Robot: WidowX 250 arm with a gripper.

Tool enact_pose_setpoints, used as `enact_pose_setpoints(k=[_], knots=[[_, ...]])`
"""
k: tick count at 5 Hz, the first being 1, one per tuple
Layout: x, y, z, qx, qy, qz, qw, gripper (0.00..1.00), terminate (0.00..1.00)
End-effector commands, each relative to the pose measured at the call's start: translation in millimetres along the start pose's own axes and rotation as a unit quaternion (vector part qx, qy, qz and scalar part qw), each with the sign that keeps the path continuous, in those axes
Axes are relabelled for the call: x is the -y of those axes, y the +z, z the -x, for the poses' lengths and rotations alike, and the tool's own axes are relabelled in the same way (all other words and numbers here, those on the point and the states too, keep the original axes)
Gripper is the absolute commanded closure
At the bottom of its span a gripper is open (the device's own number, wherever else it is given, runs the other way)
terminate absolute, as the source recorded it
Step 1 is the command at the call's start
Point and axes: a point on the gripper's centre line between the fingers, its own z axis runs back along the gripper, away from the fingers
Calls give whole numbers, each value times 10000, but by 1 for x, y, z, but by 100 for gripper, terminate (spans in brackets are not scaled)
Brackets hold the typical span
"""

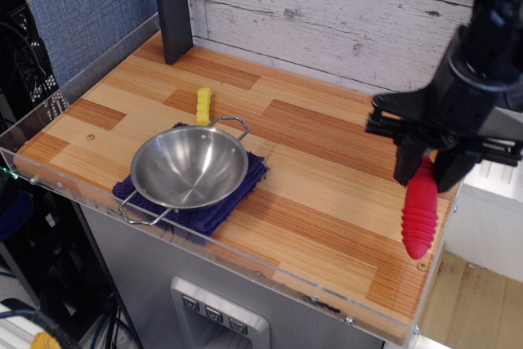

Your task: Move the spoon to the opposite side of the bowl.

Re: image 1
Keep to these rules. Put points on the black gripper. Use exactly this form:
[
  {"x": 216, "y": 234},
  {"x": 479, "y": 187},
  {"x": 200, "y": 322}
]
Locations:
[{"x": 481, "y": 68}]

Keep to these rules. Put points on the red handled metal spoon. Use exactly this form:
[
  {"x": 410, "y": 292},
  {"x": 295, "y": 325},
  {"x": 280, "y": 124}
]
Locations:
[{"x": 420, "y": 216}]

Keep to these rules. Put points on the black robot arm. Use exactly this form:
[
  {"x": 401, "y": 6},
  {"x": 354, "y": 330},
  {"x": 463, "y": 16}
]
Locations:
[{"x": 471, "y": 110}]

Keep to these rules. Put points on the white metal side cabinet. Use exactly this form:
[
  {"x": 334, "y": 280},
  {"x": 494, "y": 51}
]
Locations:
[{"x": 485, "y": 227}]

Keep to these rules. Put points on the purple folded cloth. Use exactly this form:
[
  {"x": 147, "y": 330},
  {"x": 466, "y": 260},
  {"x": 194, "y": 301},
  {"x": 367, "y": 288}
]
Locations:
[{"x": 205, "y": 220}]

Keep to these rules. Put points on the yellow ridged plastic piece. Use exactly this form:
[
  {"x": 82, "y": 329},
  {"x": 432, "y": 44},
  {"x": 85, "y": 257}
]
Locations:
[{"x": 204, "y": 95}]

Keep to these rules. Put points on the silver button control panel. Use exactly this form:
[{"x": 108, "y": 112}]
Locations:
[{"x": 218, "y": 316}]

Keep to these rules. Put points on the black plastic crate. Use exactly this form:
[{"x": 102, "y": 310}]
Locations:
[{"x": 27, "y": 78}]

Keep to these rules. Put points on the clear acrylic table guard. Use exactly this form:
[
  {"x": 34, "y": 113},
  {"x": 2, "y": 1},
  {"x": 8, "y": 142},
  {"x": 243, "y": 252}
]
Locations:
[{"x": 315, "y": 250}]

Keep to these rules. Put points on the yellow tape piece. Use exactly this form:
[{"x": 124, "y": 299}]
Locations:
[{"x": 43, "y": 340}]

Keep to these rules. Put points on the dark right frame post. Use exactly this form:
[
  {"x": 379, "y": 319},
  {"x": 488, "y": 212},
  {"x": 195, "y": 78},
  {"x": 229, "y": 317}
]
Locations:
[{"x": 502, "y": 130}]

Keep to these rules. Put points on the dark frame post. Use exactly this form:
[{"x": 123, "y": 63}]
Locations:
[
  {"x": 502, "y": 130},
  {"x": 174, "y": 20}
]

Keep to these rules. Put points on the stainless steel two-handled bowl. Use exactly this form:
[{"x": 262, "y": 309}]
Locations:
[{"x": 189, "y": 167}]

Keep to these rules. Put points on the dark left frame post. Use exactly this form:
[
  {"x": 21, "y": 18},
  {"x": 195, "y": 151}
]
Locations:
[{"x": 174, "y": 20}]

